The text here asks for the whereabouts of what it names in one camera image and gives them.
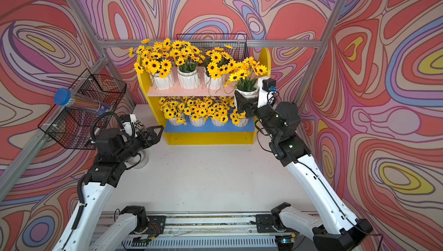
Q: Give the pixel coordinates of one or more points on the blue capped pencil tube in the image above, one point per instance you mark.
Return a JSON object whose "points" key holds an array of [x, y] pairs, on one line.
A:
{"points": [[69, 99]]}

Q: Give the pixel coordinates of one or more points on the black wire basket rear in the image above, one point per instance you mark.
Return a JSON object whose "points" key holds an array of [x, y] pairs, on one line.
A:
{"points": [[235, 44]]}

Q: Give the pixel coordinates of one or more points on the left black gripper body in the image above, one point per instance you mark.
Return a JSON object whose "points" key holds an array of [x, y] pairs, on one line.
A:
{"points": [[130, 146]]}

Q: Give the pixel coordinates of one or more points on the clear jar of pencils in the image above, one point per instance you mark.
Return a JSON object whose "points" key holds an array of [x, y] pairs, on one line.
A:
{"points": [[139, 127]]}

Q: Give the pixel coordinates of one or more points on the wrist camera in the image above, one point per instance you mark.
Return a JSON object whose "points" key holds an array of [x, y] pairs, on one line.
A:
{"points": [[128, 122], [267, 91]]}

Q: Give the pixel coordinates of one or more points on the black wire basket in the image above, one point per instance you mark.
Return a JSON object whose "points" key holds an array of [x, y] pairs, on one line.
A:
{"points": [[70, 127], [235, 44]]}

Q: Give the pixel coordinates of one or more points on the yellow shelf unit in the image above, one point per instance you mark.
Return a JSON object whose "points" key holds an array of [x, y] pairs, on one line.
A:
{"points": [[208, 134]]}

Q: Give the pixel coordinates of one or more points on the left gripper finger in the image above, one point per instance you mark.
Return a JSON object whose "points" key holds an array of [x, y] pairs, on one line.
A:
{"points": [[154, 132], [149, 142]]}

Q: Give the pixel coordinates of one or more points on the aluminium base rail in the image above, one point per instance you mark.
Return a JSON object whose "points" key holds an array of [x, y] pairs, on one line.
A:
{"points": [[211, 225]]}

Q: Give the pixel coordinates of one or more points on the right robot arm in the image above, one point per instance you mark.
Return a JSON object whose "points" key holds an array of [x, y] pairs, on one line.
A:
{"points": [[311, 188]]}

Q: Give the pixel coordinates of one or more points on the sunflower pot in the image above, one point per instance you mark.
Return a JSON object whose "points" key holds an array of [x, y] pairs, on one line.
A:
{"points": [[238, 119], [187, 59], [217, 110], [173, 110], [196, 110], [244, 76], [154, 61], [218, 63]]}

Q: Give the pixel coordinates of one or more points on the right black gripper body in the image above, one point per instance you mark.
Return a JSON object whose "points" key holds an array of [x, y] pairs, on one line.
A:
{"points": [[265, 114]]}

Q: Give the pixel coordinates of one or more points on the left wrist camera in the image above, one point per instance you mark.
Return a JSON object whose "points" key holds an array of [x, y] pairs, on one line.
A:
{"points": [[128, 122]]}

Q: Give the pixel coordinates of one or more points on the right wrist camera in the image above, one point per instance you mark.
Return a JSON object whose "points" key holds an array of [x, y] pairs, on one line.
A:
{"points": [[267, 91]]}

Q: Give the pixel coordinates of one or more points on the black wire basket left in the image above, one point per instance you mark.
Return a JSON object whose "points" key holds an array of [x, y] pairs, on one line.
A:
{"points": [[70, 127]]}

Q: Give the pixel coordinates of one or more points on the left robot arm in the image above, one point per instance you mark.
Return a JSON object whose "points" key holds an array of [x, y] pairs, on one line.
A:
{"points": [[94, 190]]}

